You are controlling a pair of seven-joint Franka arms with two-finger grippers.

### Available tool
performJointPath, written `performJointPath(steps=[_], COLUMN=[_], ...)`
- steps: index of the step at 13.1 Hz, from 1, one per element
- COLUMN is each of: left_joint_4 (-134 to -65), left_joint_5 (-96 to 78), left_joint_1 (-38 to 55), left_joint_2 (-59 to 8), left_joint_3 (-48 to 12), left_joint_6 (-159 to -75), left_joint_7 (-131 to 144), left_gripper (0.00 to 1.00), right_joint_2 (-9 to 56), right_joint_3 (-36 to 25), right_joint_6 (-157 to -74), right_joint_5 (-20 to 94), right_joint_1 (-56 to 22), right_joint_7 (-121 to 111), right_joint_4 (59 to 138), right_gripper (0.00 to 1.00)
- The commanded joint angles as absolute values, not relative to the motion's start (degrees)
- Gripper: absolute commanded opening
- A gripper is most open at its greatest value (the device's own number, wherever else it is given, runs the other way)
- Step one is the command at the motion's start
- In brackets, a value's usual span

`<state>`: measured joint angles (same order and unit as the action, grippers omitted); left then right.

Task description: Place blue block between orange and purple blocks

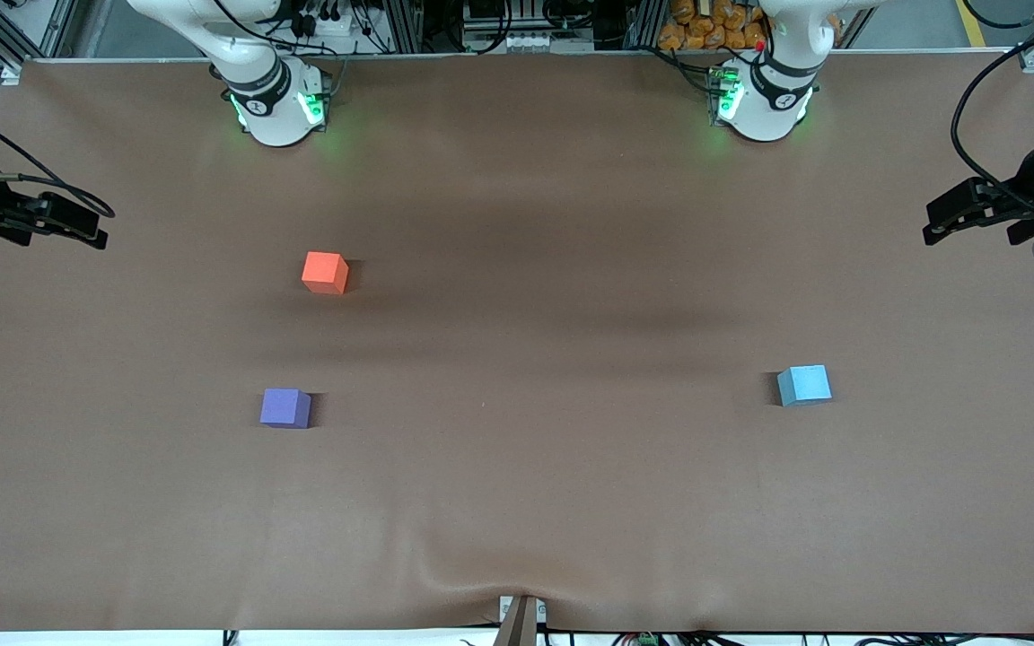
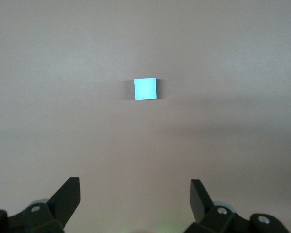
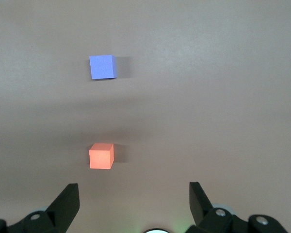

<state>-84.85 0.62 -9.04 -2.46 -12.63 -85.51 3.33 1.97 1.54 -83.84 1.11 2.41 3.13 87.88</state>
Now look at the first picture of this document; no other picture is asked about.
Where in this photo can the white power strip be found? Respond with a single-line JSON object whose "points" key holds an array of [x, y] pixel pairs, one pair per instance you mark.
{"points": [[337, 25]]}

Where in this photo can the white terminal block row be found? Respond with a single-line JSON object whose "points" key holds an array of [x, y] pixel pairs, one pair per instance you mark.
{"points": [[535, 41]]}

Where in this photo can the light blue foam block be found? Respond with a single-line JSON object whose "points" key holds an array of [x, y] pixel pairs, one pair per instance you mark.
{"points": [[804, 385]]}

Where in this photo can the orange foam block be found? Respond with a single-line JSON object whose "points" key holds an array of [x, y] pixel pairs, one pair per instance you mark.
{"points": [[323, 271]]}

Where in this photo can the aluminium frame profile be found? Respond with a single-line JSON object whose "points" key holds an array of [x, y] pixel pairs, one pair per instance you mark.
{"points": [[23, 36]]}

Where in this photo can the green terminal connector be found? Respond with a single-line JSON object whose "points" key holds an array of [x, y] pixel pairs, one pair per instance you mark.
{"points": [[646, 640]]}

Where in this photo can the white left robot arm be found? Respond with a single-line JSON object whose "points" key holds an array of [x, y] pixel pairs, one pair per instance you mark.
{"points": [[764, 117]]}

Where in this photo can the purple foam block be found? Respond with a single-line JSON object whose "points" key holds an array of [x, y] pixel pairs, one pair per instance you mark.
{"points": [[284, 408]]}

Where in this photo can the bag of orange items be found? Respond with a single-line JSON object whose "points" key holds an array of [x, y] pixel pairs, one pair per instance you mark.
{"points": [[705, 27]]}

